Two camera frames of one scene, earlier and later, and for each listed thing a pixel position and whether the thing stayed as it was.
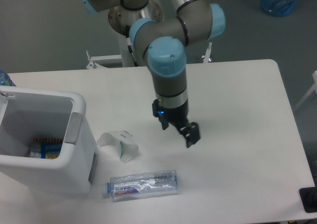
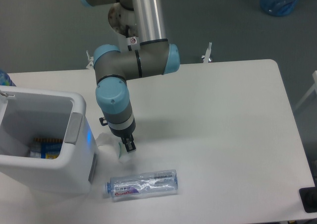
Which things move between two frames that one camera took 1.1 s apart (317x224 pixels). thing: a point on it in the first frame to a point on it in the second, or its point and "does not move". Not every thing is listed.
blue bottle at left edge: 5,79 does not move
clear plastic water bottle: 141,185 does not move
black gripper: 178,115 to 126,134
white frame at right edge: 314,88 does not move
